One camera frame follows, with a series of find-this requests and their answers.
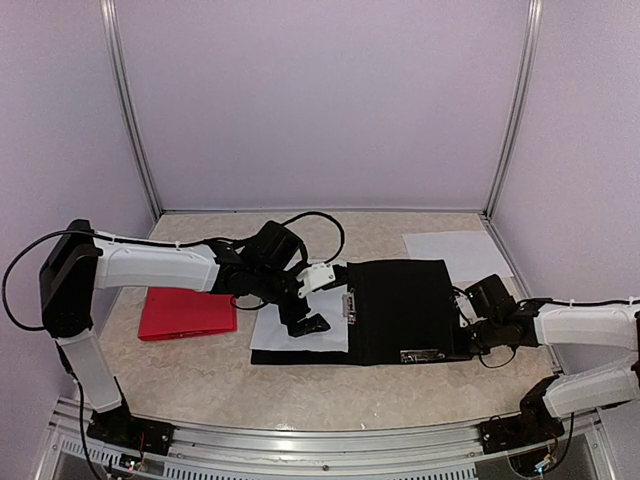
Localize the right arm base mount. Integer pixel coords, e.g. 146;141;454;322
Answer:
478;413;565;454

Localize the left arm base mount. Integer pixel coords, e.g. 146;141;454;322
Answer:
87;406;175;456

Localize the red clip file folder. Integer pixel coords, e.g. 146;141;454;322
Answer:
138;288;237;342

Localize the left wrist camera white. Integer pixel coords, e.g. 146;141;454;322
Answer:
296;263;336;298

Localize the white paper sheet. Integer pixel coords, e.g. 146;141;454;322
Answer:
403;231;513;283

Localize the aluminium frame rail back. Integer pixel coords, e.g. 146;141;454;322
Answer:
158;207;489;217

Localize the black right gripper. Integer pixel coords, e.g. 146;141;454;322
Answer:
439;316;502;359

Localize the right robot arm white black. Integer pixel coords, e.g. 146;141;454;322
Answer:
460;275;639;444

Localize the aluminium frame post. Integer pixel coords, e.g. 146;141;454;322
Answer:
483;0;543;222
100;0;164;221

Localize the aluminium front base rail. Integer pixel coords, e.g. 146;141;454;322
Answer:
27;397;622;479

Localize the aluminium frame post right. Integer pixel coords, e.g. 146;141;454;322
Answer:
483;0;543;222

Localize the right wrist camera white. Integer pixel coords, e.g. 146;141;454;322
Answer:
454;292;476;327

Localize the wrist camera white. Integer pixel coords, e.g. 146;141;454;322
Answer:
296;263;336;298
454;292;476;327

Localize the aluminium frame post left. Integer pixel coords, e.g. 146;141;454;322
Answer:
100;0;164;221

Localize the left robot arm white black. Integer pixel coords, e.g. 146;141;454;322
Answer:
39;219;347;445

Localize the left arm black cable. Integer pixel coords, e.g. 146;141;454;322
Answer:
2;229;96;332

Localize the black clip file folder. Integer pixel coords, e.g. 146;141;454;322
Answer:
251;259;473;366

